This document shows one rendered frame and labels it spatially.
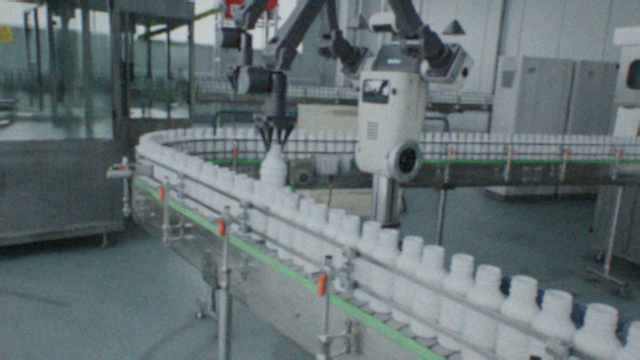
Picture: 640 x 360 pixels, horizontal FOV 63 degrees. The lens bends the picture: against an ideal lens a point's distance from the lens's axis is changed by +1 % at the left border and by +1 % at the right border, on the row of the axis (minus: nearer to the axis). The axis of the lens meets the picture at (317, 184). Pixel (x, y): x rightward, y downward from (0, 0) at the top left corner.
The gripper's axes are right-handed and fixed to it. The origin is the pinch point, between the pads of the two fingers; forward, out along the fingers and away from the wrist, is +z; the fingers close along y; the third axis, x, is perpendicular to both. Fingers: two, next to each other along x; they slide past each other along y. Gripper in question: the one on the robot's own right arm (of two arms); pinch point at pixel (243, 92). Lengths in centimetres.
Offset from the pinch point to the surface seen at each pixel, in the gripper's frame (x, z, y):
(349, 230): 80, 25, 17
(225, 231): 40, 35, 26
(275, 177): 47, 20, 16
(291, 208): 57, 26, 17
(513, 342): 122, 32, 18
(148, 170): -40, 33, 20
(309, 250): 68, 33, 19
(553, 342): 129, 27, 21
